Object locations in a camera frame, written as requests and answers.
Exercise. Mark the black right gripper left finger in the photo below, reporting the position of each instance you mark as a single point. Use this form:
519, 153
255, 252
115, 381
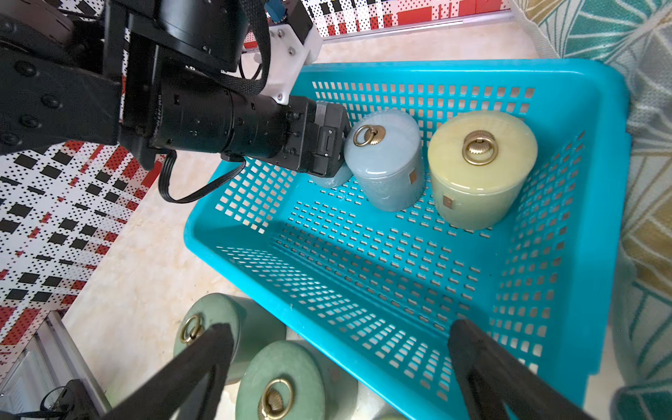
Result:
190, 385

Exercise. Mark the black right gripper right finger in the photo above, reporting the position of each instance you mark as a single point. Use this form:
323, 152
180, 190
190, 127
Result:
494, 385

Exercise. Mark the geometric fan pattern pillow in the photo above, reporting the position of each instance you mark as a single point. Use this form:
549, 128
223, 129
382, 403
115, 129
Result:
634, 38

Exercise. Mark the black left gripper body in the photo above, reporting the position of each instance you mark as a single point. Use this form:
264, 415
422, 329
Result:
314, 141

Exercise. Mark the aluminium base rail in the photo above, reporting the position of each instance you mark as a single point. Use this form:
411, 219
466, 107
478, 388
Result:
50, 360

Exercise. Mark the teal plastic basket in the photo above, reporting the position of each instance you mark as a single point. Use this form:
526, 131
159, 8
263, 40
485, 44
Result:
377, 292

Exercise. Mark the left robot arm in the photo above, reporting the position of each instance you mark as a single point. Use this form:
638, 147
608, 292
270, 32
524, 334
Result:
162, 76

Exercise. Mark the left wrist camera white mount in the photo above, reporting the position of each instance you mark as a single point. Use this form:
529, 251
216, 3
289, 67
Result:
294, 42

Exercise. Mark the yellow tea canister back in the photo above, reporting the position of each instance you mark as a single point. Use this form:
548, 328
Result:
478, 163

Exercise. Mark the green tea canister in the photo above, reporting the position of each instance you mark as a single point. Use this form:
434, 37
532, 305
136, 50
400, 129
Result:
253, 328
293, 380

